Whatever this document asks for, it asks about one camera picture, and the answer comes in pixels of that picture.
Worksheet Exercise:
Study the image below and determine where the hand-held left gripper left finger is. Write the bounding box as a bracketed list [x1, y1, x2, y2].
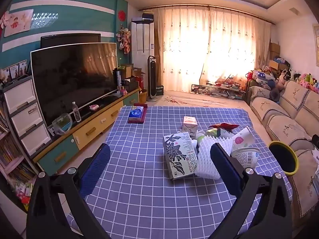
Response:
[26, 143, 111, 239]

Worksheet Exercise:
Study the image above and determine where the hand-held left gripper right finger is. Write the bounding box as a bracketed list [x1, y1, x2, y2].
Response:
[210, 142, 292, 239]

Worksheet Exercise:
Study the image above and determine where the white foam fruit net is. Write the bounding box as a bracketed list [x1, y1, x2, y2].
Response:
[194, 134, 236, 180]

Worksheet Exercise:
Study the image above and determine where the white yogurt cup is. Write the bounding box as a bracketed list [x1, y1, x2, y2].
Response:
[230, 147, 260, 168]

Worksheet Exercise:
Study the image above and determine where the red snack wrapper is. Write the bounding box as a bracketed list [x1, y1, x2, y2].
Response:
[209, 123, 240, 131]

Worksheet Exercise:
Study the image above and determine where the floral print carton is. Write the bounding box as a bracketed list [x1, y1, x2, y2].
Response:
[162, 133, 198, 180]

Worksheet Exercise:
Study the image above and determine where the small pink carton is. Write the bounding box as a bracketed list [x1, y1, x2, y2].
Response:
[183, 116, 198, 140]

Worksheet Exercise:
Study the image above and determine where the black trash bin yellow rim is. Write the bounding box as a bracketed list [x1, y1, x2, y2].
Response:
[268, 141, 299, 177]

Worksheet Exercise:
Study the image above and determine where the teal yellow television cabinet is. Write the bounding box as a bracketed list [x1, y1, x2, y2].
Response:
[32, 87, 141, 176]

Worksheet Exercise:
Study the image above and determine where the blue checked tablecloth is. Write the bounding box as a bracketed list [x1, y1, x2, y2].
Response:
[66, 105, 293, 239]

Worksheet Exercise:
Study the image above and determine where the clear glass bowl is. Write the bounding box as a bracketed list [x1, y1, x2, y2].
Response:
[52, 113, 73, 135]

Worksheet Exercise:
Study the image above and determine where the clear water bottle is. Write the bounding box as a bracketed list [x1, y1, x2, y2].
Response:
[72, 102, 82, 123]

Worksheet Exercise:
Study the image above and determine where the blue tissue pack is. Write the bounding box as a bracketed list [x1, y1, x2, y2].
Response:
[129, 106, 145, 120]

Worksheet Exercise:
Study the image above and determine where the dark red flat box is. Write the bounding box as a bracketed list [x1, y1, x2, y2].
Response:
[128, 103, 148, 123]

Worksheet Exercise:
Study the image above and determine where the beige sofa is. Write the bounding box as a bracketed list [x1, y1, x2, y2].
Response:
[245, 80, 319, 229]

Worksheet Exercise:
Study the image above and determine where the floral floor mattress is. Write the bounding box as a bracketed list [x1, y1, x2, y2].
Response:
[147, 91, 252, 109]

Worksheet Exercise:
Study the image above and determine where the long mirror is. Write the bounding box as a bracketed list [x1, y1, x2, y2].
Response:
[191, 84, 246, 98]

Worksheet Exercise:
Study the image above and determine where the white plastic drawer unit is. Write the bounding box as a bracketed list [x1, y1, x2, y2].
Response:
[2, 76, 53, 158]

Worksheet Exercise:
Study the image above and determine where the row of colourful books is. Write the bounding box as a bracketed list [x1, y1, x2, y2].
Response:
[0, 100, 40, 212]

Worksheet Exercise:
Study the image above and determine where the large curved television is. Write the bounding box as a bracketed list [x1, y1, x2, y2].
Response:
[30, 42, 118, 126]

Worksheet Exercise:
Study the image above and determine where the dark grey neck pillow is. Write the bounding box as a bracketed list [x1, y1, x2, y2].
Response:
[269, 88, 281, 102]

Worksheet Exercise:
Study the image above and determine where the open cardboard box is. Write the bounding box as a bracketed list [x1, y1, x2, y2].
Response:
[118, 65, 146, 80]

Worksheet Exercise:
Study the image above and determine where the blue star print bag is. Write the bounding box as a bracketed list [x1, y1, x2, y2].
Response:
[253, 70, 275, 84]

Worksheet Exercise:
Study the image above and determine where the black tower fan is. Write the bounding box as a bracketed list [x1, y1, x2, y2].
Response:
[147, 55, 160, 102]

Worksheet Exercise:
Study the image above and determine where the cream embroidered curtain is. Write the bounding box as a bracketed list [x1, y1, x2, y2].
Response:
[151, 5, 272, 100]

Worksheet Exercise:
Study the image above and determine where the row of plush toys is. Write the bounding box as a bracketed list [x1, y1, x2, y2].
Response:
[284, 68, 319, 94]

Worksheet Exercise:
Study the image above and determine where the framed photo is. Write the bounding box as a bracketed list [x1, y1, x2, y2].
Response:
[6, 60, 28, 79]

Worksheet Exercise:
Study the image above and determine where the white standing air conditioner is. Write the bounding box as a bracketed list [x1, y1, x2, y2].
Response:
[131, 20, 155, 97]

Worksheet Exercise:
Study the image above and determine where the wooden curtain rod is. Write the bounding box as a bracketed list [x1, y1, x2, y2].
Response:
[138, 4, 276, 25]

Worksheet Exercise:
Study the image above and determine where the flower wall hanging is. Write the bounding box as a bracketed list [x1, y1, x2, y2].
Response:
[116, 25, 132, 55]

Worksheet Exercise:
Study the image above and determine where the framed wall picture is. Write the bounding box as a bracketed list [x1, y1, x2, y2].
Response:
[313, 24, 319, 66]

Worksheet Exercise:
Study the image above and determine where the wall poster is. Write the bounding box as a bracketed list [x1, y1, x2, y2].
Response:
[3, 9, 34, 37]

